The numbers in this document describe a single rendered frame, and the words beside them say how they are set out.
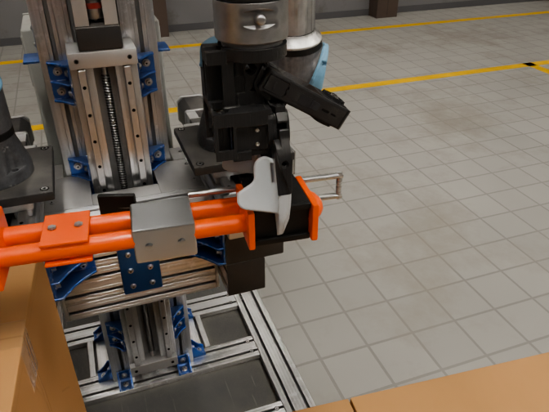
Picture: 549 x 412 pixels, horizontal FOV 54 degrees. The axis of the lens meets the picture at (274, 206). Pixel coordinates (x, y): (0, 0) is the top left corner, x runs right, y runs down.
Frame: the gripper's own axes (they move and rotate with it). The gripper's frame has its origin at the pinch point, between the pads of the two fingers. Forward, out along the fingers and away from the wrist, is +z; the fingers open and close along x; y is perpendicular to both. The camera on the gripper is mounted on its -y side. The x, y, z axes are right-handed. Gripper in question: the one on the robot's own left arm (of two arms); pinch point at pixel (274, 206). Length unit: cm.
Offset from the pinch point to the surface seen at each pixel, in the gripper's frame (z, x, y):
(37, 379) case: 19.9, 0.9, 31.8
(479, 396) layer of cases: 66, -13, -51
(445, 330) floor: 120, -81, -91
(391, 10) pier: 106, -601, -317
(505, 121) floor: 119, -262, -246
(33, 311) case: 14.6, -6.3, 31.8
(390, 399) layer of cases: 66, -17, -31
